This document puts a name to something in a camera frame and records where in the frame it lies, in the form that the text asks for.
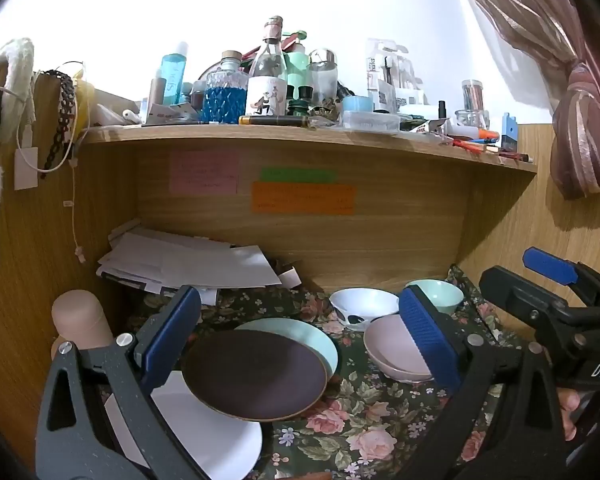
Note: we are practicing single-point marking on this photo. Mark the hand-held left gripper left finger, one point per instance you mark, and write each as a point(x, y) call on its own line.
point(172, 330)

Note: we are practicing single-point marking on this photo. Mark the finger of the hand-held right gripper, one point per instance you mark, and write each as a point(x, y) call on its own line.
point(550, 261)
point(515, 295)

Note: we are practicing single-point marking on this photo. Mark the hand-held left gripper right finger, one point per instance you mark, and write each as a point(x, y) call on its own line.
point(425, 335)

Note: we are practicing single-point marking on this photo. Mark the pale pink bowl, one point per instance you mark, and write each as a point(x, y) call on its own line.
point(390, 345)

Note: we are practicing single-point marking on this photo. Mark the mint green bowl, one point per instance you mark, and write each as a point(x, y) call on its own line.
point(440, 295)

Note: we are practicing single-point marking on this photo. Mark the white bowl with black spots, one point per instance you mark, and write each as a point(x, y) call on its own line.
point(365, 302)

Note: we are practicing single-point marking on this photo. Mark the dark brown plate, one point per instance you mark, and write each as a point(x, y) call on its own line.
point(255, 375)

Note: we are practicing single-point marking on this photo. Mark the white plate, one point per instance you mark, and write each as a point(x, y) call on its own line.
point(215, 425)

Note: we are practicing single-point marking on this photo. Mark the mint green plate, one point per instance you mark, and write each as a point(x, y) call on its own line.
point(312, 336)

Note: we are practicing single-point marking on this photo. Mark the person's right hand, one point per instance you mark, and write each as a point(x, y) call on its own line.
point(570, 410)

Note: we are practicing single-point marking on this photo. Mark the stack of white papers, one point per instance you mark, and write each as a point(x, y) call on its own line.
point(190, 265)

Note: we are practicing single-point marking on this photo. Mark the dark floral tablecloth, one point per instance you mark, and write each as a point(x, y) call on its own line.
point(360, 425)

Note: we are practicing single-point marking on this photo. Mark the small white box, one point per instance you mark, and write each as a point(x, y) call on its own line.
point(291, 277)

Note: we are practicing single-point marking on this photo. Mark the small blue block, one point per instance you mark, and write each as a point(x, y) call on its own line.
point(509, 132)

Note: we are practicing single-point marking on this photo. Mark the pink sticky note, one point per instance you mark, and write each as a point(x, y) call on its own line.
point(203, 172)

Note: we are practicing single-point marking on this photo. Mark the small glass jar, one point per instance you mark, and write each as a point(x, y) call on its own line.
point(472, 110)

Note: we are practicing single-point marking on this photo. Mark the orange sticky note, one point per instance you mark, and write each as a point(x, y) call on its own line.
point(302, 198)

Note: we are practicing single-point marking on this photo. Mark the green sticky note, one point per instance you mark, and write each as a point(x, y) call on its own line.
point(297, 175)

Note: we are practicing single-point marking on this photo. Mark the wooden shelf unit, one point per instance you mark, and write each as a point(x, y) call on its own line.
point(330, 150)

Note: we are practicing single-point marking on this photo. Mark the white tag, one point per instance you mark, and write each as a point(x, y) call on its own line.
point(25, 167)

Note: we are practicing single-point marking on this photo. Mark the clear plastic box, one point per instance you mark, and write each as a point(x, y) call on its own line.
point(370, 121)

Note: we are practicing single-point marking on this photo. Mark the dark gold-trimmed tube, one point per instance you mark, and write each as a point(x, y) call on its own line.
point(275, 120)

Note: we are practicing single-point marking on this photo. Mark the glass bottle with blue liquid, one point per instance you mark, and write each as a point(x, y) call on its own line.
point(225, 97)

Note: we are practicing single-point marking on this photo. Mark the light blue tape roll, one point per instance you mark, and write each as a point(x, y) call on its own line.
point(357, 103)

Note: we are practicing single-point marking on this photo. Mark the yellow object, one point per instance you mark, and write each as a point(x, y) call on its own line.
point(83, 105)

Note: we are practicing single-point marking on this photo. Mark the striped mauve curtain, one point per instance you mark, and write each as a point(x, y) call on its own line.
point(540, 15)

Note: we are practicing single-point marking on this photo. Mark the white blister package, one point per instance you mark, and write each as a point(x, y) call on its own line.
point(387, 72)

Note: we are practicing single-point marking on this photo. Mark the light blue plastic bottle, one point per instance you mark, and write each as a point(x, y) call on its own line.
point(172, 75)

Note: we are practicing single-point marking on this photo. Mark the clear glass bottle white label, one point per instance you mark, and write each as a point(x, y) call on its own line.
point(267, 80)

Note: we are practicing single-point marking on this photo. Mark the clear round bottle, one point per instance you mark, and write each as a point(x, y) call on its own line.
point(322, 77)

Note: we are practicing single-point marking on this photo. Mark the mint green bottle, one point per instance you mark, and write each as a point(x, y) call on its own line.
point(297, 67)

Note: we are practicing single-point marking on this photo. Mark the white fluffy headband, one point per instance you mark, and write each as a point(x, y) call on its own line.
point(17, 75)

